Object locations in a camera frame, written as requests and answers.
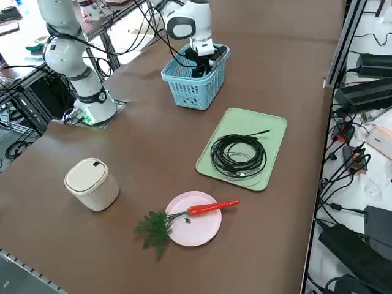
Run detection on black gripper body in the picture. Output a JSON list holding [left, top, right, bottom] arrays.
[[184, 47, 215, 68]]

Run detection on orange toy carrot green leaves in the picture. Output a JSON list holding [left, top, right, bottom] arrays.
[[134, 200, 241, 261]]

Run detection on blue plastic basket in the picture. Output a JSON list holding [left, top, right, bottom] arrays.
[[161, 43, 230, 111]]

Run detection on green tray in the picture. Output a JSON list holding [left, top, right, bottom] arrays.
[[195, 107, 288, 193]]

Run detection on pink plate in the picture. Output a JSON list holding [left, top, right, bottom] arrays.
[[164, 191, 223, 247]]

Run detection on white device red button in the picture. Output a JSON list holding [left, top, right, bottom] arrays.
[[80, 0, 102, 23]]

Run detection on long black power brick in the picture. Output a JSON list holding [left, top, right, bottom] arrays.
[[333, 78, 392, 113]]

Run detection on cream small trash bin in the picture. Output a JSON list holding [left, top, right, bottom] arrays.
[[64, 157, 120, 212]]

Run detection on black power adapter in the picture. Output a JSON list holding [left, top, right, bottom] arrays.
[[356, 53, 392, 78]]

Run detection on orange white box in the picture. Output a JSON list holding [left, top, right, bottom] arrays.
[[366, 118, 392, 160]]

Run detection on large black box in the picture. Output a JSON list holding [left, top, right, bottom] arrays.
[[318, 205, 392, 294]]

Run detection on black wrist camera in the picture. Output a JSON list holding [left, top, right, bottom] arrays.
[[213, 45, 224, 67]]

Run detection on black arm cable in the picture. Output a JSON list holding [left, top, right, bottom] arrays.
[[45, 0, 197, 70]]

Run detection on black coiled cable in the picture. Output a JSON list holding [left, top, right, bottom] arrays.
[[210, 130, 272, 179]]

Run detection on aluminium profile post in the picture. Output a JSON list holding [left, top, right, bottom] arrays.
[[323, 0, 368, 89]]

